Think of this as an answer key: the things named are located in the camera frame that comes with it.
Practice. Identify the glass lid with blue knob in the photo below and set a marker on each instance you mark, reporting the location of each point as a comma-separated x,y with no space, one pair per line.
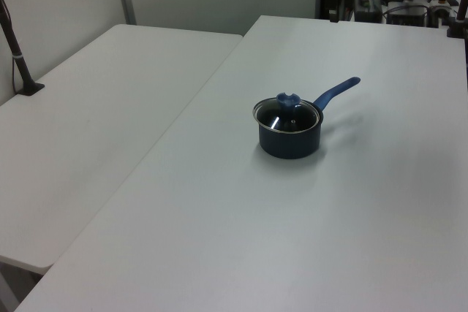
287,116

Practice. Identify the dark electronics box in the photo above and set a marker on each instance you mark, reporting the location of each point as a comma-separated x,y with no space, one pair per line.
367,8

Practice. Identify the black clamp with pole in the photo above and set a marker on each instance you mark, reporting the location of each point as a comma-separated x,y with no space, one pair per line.
457,23

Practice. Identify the white folding side table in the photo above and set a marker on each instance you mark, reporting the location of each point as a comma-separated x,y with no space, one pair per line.
91,125

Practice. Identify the black camera pole with base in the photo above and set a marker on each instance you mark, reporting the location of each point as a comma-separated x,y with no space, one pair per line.
18,60

